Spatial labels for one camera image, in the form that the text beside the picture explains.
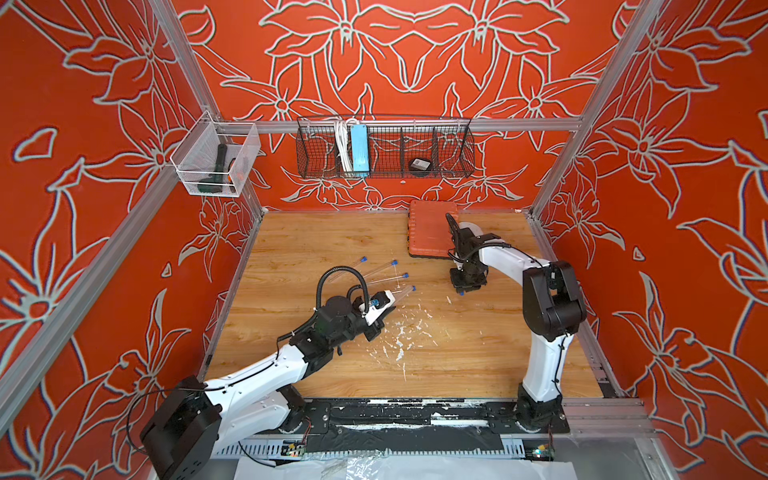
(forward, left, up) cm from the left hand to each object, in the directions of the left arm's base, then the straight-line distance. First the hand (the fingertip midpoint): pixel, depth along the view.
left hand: (391, 302), depth 77 cm
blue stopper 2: (+24, +11, -15) cm, 31 cm away
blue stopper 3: (+19, -4, -15) cm, 25 cm away
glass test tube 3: (+11, -3, -15) cm, 19 cm away
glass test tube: (+21, +5, -17) cm, 27 cm away
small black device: (+44, -7, +13) cm, 46 cm away
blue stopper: (+24, -1, -15) cm, 28 cm away
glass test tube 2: (+17, +4, -16) cm, 24 cm away
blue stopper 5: (+13, -23, -15) cm, 30 cm away
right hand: (+14, -21, -14) cm, 29 cm away
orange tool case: (+35, -12, -10) cm, 39 cm away
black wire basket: (+58, 0, +10) cm, 59 cm away
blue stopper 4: (+13, -7, -14) cm, 21 cm away
